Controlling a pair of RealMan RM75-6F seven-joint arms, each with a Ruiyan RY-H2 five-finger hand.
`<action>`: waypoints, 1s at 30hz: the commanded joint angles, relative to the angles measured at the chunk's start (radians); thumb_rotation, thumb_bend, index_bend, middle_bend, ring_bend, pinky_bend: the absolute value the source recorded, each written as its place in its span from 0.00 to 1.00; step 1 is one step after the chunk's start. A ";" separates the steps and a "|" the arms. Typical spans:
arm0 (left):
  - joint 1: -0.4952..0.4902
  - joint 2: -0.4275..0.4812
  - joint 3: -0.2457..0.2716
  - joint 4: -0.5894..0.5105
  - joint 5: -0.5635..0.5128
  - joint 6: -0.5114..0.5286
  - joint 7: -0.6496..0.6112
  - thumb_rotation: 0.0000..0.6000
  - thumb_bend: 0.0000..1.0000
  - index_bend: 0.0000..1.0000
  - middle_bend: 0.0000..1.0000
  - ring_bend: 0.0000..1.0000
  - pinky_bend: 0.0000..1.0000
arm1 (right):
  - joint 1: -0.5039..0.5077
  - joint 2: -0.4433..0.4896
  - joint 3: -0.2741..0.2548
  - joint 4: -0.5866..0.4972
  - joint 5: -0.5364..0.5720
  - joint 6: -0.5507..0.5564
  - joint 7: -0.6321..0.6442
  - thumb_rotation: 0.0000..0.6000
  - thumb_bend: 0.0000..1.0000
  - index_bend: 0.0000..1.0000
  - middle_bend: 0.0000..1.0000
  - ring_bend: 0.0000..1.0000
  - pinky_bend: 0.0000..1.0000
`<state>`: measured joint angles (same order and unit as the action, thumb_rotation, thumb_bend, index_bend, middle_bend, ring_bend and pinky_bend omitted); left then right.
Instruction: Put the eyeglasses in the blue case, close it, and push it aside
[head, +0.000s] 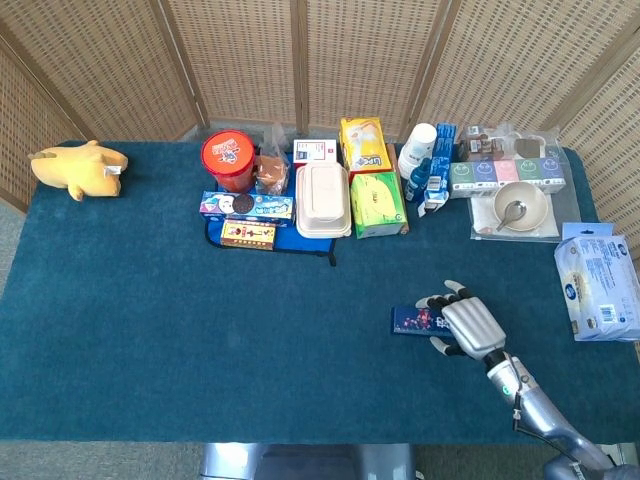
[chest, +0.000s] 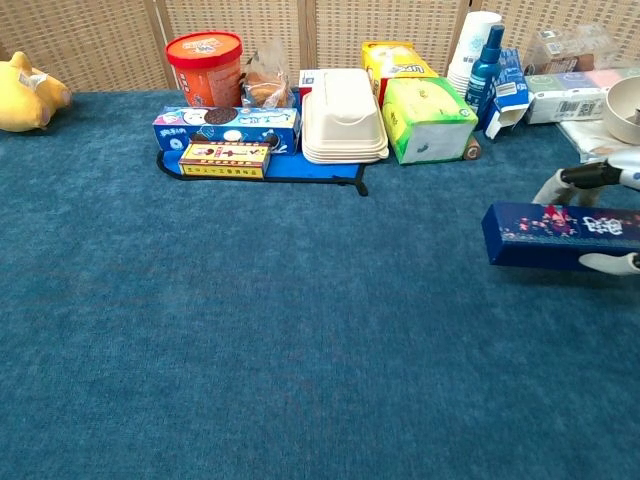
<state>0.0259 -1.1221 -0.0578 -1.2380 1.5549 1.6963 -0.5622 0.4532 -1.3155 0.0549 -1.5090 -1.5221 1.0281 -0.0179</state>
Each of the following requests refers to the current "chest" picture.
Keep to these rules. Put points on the yellow red small box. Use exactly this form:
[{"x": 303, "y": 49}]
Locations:
[{"x": 222, "y": 160}]

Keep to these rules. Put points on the red instant noodle bucket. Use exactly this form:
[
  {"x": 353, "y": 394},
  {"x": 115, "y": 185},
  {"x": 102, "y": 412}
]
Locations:
[{"x": 205, "y": 75}]

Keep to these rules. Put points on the blue spray bottle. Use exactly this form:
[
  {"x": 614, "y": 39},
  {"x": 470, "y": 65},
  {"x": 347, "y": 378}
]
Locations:
[{"x": 482, "y": 75}]

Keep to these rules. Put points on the white plastic bottle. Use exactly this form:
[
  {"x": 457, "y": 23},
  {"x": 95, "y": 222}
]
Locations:
[{"x": 470, "y": 45}]

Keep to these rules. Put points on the beige lunch box container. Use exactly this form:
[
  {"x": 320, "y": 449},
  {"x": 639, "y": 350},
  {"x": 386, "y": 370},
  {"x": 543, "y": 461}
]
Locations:
[{"x": 342, "y": 115}]

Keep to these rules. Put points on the brown wooden roller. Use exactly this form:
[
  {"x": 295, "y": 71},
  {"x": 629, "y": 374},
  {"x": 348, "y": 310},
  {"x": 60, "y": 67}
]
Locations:
[{"x": 472, "y": 149}]

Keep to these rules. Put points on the green tissue pack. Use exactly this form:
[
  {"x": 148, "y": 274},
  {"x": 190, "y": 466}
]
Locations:
[{"x": 425, "y": 110}]

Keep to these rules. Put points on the beige bowl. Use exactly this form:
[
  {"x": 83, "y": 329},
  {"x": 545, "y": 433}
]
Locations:
[{"x": 620, "y": 120}]

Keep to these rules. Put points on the row of pastel boxes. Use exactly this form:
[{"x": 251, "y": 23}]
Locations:
[{"x": 560, "y": 107}]

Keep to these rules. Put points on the blue Oreo cookie box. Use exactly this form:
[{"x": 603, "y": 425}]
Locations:
[{"x": 240, "y": 122}]

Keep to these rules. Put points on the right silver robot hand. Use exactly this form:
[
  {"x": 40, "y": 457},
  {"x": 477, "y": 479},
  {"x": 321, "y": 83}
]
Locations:
[{"x": 590, "y": 176}]

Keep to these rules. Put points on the yellow plush toy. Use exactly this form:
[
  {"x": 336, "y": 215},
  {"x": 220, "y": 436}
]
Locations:
[{"x": 25, "y": 100}]

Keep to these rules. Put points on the clear bag brown chocolates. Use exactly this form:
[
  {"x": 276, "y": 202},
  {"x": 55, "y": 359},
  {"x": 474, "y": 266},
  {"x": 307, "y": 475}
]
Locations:
[{"x": 565, "y": 62}]

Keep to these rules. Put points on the bread in clear bag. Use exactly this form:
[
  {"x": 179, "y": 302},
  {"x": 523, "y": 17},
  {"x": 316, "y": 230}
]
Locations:
[{"x": 265, "y": 87}]

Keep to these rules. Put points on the small white red box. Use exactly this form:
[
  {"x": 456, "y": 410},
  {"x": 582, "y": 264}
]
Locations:
[{"x": 307, "y": 82}]

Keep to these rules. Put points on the wicker folding screen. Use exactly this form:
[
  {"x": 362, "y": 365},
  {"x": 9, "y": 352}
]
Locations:
[{"x": 100, "y": 45}]

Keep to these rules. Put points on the teal carpet table cover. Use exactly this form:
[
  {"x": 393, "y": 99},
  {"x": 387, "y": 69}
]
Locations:
[{"x": 250, "y": 325}]

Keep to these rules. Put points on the clear zip bag white cloth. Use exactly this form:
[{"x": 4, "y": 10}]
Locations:
[{"x": 585, "y": 142}]

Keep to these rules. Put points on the yellow Lipton tea box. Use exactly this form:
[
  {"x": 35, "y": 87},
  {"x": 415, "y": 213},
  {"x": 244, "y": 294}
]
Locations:
[{"x": 395, "y": 62}]

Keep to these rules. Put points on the blue grey glasses pouch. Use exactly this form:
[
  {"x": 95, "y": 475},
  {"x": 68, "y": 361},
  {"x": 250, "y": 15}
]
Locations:
[{"x": 540, "y": 240}]

